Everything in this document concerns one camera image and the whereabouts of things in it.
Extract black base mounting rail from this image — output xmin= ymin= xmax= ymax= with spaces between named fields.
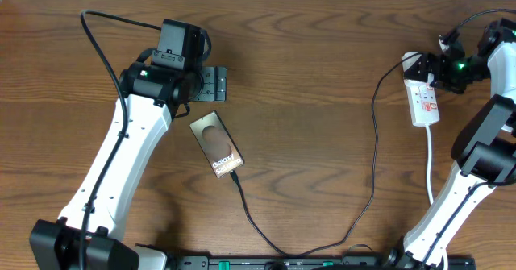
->
xmin=169 ymin=255 xmax=476 ymax=270

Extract black USB charging cable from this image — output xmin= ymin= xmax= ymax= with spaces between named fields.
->
xmin=228 ymin=52 xmax=422 ymax=258

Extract white power strip red switches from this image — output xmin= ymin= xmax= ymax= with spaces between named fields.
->
xmin=402 ymin=52 xmax=439 ymax=127

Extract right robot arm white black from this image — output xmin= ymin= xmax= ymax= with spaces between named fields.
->
xmin=382 ymin=19 xmax=515 ymax=269

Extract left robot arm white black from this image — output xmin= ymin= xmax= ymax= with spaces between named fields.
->
xmin=29 ymin=19 xmax=227 ymax=269

